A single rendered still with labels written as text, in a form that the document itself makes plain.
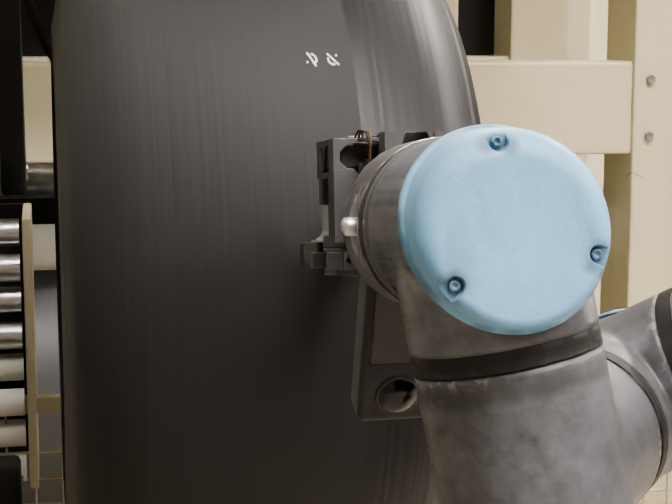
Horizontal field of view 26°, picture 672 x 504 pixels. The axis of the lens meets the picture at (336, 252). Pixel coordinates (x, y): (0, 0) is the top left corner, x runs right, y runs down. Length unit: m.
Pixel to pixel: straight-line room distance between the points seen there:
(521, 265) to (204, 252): 0.39
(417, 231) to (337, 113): 0.40
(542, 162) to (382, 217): 0.09
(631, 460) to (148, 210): 0.42
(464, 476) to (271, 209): 0.37
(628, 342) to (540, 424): 0.14
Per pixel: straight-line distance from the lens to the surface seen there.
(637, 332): 0.78
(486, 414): 0.65
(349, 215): 0.76
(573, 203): 0.64
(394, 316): 0.83
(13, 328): 1.61
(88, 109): 1.04
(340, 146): 0.85
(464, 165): 0.63
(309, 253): 0.88
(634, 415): 0.72
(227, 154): 1.00
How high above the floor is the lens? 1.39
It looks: 8 degrees down
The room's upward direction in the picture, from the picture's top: straight up
